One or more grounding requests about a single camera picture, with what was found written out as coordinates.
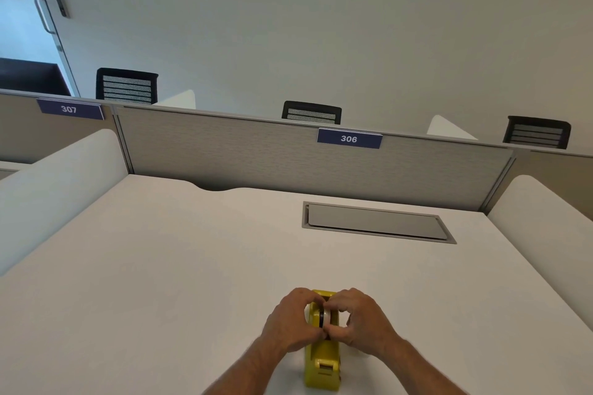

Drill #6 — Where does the person's left hand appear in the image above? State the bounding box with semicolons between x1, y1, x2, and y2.
261;287;328;355

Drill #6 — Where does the person's right hand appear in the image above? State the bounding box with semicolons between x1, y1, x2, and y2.
324;287;402;359

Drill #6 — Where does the white tape roll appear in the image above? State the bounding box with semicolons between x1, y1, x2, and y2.
308;304;332;341

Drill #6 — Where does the yellow tape dispenser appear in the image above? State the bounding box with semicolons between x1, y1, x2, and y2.
303;289;344;392

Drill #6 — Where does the person's left forearm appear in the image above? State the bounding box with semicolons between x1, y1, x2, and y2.
200;338;284;395

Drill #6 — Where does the person's right forearm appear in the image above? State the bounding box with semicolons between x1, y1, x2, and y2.
383;336;469;395

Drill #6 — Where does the grey fabric desk partition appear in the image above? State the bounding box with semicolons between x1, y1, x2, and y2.
112;104;516;213

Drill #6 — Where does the blue number sign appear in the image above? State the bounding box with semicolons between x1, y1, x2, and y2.
317;128;383;150
36;98;105;121

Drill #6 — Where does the black mesh office chair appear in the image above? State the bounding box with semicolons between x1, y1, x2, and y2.
282;101;343;125
95;67;159;105
503;115;572;150

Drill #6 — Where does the white side divider panel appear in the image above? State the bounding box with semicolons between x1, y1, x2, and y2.
0;128;130;278
487;174;593;333

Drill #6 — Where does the small white divider panel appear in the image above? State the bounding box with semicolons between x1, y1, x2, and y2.
426;114;479;141
152;89;197;110

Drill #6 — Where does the beige desk partition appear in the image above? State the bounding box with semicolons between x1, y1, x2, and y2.
481;147;593;222
0;89;122;165

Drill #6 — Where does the dark bench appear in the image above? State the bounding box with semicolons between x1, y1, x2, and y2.
0;57;73;97

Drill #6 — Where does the glass door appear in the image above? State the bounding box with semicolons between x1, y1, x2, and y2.
0;0;82;97

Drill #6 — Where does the grey cable tray cover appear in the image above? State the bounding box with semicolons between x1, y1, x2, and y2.
302;201;457;245

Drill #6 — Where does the metal door handle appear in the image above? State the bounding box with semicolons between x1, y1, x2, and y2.
33;0;57;35

